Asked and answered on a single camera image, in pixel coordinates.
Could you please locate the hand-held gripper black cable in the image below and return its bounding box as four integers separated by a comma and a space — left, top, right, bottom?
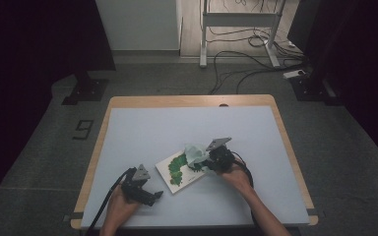
229, 150, 260, 230
84, 167, 137, 236

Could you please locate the tangle of black floor cables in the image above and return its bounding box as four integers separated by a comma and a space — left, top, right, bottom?
206, 0, 309, 96

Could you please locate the dark curtain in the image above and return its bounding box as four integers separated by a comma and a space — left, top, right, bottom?
0, 0, 116, 217
288, 0, 378, 171

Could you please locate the person's right hand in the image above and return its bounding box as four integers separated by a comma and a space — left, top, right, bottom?
218, 159, 254, 198

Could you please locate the right hand-held gripper black cable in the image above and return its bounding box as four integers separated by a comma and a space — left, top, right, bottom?
229, 150, 260, 230

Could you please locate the white partition panel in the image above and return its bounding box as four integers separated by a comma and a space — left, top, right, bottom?
94, 0, 183, 52

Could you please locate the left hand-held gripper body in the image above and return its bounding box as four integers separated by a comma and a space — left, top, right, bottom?
121, 163, 156, 205

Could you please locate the white metal desk frame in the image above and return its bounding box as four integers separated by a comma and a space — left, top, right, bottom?
199, 0, 288, 69

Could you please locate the wooden table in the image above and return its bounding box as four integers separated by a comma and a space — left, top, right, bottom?
70, 93, 319, 230

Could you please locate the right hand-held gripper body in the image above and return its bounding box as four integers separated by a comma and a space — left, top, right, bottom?
206, 137, 236, 173

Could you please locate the person's left hand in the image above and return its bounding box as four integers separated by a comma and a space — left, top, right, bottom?
103, 187, 143, 231

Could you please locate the left hand-held gripper black cable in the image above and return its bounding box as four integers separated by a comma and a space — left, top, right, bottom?
84, 167, 137, 236

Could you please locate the light green cloth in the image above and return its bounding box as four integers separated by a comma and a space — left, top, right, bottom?
183, 143, 211, 168

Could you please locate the white power strip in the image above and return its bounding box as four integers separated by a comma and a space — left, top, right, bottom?
283, 69, 307, 81

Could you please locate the black stand base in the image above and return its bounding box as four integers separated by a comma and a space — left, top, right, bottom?
289, 73, 343, 106
61, 70, 110, 106

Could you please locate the black tape strip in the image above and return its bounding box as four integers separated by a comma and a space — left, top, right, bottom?
63, 211, 85, 222
306, 207, 326, 216

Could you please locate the light grey table mat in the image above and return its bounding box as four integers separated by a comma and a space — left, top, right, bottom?
80, 105, 310, 229

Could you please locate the white caterpillar picture book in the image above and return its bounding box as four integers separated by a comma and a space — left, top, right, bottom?
155, 149, 213, 195

